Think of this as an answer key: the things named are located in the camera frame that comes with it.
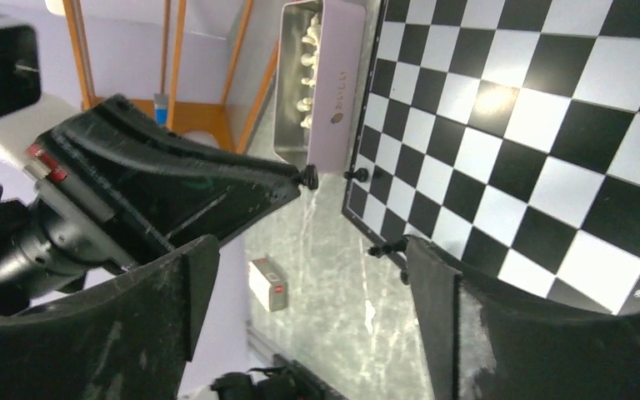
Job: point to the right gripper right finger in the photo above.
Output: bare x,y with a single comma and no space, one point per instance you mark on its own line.
485,339

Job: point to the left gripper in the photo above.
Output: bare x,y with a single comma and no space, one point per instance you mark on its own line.
114,187

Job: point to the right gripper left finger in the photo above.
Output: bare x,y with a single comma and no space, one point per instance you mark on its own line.
127,338

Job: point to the black pawn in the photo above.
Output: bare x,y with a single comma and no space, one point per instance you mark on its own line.
308,177
361,175

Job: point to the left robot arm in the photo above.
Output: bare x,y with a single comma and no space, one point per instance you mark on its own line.
18,131

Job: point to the black chess queen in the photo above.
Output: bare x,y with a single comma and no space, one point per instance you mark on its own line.
389,248

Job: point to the pink tin of white pieces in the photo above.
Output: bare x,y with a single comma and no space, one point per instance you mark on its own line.
317,74

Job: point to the small card box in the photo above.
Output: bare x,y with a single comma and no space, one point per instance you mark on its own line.
268,283

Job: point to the chessboard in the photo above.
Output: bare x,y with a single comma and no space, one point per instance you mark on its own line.
508,133

